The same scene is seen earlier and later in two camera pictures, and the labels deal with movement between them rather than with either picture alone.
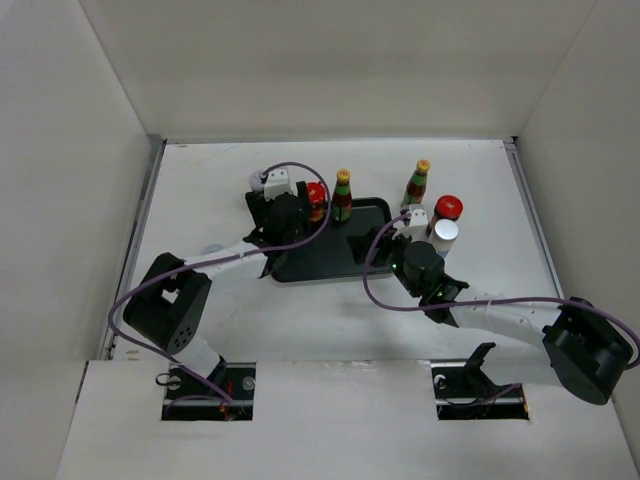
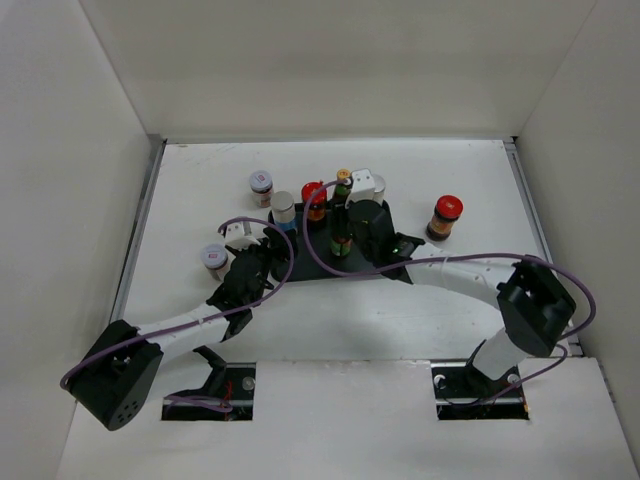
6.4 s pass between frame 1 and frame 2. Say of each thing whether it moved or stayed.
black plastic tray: stayed
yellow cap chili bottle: stayed
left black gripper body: moved
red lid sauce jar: stayed
